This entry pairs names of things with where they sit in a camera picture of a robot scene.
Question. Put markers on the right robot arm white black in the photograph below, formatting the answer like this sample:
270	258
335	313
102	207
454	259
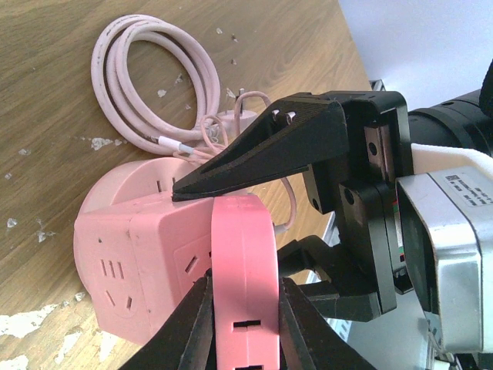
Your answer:
462	122

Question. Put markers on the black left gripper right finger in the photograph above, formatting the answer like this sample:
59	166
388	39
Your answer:
306	339

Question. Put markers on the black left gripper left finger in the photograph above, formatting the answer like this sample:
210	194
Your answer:
186	339

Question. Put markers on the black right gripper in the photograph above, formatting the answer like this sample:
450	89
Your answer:
369	200

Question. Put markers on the pink round socket tower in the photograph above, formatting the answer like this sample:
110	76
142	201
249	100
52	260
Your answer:
138	252

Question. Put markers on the red pink charger plug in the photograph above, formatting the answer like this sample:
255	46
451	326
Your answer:
245	284

